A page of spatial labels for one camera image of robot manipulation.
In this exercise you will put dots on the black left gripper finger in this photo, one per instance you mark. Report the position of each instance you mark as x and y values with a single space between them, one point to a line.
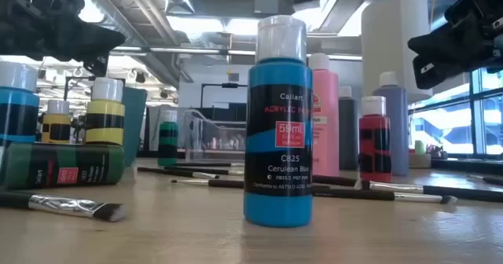
98 38

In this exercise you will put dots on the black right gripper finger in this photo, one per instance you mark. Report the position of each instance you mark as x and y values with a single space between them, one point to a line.
444 40

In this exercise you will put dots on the small lemon yellow paint bottle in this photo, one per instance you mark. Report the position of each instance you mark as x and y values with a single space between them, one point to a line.
105 108

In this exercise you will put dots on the small blue paint bottle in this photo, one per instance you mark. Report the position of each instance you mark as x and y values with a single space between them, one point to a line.
17 99

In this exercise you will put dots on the small golden yellow paint bottle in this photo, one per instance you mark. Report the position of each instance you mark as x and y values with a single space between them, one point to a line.
55 116

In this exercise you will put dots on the dark green paint bottle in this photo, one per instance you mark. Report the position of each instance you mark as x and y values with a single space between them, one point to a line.
98 166

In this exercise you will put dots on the tall light pink paint bottle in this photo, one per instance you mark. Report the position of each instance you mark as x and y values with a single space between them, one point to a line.
326 138

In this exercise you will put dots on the small teal green paint bottle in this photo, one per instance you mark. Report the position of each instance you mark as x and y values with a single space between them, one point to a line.
168 132

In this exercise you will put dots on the tall grey paint bottle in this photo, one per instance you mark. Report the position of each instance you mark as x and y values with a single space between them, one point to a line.
349 138

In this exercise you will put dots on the small red paint bottle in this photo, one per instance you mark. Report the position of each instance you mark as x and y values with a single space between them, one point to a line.
375 166

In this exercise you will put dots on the cerulean blue paint bottle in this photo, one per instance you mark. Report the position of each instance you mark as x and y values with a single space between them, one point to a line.
277 209

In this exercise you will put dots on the table lamp white shade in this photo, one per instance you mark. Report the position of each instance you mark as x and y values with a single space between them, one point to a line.
393 40

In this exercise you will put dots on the teal plastic cup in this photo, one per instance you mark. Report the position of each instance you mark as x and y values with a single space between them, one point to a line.
135 126

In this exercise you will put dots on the small green container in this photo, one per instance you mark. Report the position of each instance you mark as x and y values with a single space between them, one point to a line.
420 147

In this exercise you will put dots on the clear plastic tray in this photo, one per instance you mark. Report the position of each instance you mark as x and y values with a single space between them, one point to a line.
212 126

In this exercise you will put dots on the flat paintbrush silver ferrule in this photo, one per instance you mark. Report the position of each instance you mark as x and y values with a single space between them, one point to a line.
59 204

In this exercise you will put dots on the grey ceiling unit box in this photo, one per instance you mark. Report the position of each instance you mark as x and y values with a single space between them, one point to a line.
273 2

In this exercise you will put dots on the black aluminium table frame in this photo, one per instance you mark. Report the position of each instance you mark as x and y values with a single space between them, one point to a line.
463 165

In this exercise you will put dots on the black background gantry frame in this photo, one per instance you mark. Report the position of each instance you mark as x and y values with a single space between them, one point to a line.
230 85

